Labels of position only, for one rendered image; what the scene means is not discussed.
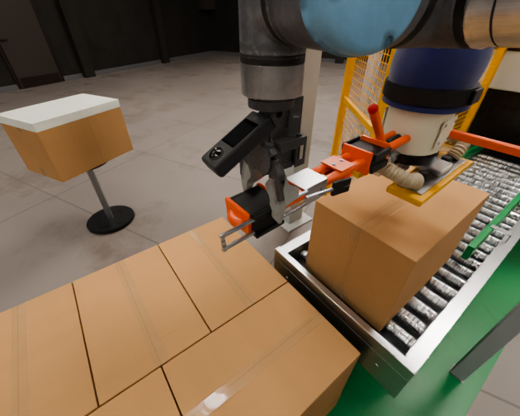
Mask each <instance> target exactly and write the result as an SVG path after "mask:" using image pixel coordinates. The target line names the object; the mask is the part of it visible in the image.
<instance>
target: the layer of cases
mask: <svg viewBox="0 0 520 416"><path fill-rule="evenodd" d="M232 228H233V227H232V226H231V225H230V224H229V223H228V222H227V221H226V220H225V219H224V218H223V217H220V218H219V219H217V220H213V221H211V222H210V223H207V224H205V225H202V226H200V227H198V228H195V229H193V230H190V231H188V232H186V233H185V234H181V235H179V236H177V237H175V238H173V239H169V240H168V241H166V242H163V243H161V244H159V245H156V246H154V247H152V248H149V249H146V250H144V251H143V252H141V253H137V254H136V255H133V256H131V257H129V258H126V259H124V260H121V261H119V262H117V263H114V264H112V265H110V266H108V267H105V268H103V269H101V270H99V271H97V272H94V273H92V274H89V275H87V276H85V277H82V278H80V279H77V280H76V281H73V283H72V282H70V283H69V284H67V285H64V286H61V287H59V288H57V289H55V290H53V291H50V292H48V293H45V294H43V295H40V296H38V297H36V298H34V299H32V300H29V301H27V302H25V303H23V304H20V305H18V306H15V307H13V308H11V309H9V310H6V311H4V312H2V313H0V416H321V415H322V414H323V412H324V411H325V410H326V409H327V408H328V407H329V406H330V405H331V404H332V403H333V402H334V401H335V400H336V399H337V398H338V397H339V396H340V395H341V393H342V391H343V388H344V386H345V385H346V383H347V380H348V378H349V376H350V375H351V373H352V370H353V368H354V366H355V365H356V363H357V360H358V358H359V356H360V354H361V353H360V352H359V351H358V350H357V349H356V348H355V347H354V346H353V345H352V344H351V343H350V342H349V341H348V340H347V339H346V338H345V337H344V336H343V335H342V334H341V333H340V332H339V331H338V330H337V329H336V328H335V327H334V326H333V325H332V324H331V323H330V322H329V321H328V320H327V319H326V318H325V317H324V316H323V315H322V314H321V313H320V312H318V310H317V309H316V308H315V307H314V306H312V305H311V304H310V303H309V302H308V301H307V300H306V299H305V298H304V297H303V296H302V295H301V294H300V293H299V292H298V291H297V290H296V289H295V288H294V287H293V286H292V285H291V284H290V283H289V282H287V280H286V279H285V278H284V277H283V276H282V275H281V274H280V273H279V272H278V271H277V270H276V269H275V268H274V267H273V266H272V265H271V264H270V263H269V262H268V261H267V260H266V259H265V258H264V257H263V256H262V255H261V254H260V253H259V252H258V251H257V250H255V249H254V248H253V247H252V246H251V245H250V244H249V243H248V242H247V241H246V240H244V241H242V242H241V243H238V244H236V245H235V246H233V247H232V248H229V249H228V250H227V251H226V252H223V251H222V250H221V248H222V247H221V242H220V237H219V235H220V233H224V232H226V231H228V230H230V229H232Z"/></svg>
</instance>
